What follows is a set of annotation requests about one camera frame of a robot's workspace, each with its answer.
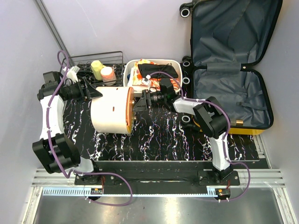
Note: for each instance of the orange floral cloth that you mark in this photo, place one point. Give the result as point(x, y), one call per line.
point(138, 78)

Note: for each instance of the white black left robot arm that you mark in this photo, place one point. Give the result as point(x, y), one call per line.
point(56, 152)

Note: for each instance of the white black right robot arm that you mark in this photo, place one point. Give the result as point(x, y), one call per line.
point(208, 114)

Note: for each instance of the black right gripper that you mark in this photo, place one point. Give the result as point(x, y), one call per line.
point(140, 106)

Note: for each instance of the pink yellow drawer box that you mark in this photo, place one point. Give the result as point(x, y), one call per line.
point(113, 112)

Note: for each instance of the black wire basket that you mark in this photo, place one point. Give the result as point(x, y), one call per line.
point(112, 59)

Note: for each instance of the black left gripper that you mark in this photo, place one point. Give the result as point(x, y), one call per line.
point(91, 92)

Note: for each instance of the black cloth pouch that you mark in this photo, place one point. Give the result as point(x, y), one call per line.
point(147, 68)

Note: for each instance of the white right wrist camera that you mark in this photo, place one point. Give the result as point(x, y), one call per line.
point(152, 85)

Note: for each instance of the white plastic tray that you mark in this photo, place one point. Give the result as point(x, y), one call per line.
point(174, 63)

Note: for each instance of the pink cup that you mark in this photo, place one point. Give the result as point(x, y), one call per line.
point(108, 76)

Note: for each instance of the white cloth garment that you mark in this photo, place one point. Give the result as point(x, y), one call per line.
point(132, 76)

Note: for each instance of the yellow Pikachu suitcase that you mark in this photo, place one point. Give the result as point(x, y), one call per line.
point(228, 39)

